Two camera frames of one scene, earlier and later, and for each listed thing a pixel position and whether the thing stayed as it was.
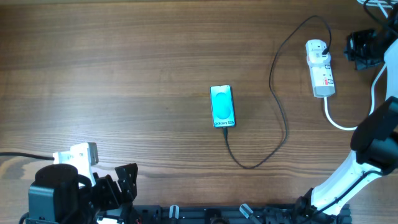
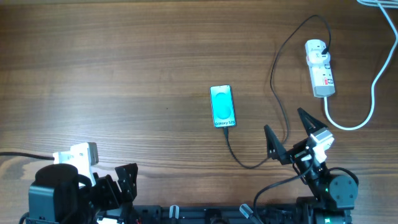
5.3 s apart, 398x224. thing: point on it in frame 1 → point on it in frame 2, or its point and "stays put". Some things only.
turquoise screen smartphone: (222, 106) stays put
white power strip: (322, 76) stays put
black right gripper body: (360, 50) → (298, 150)
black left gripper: (109, 191) stays put
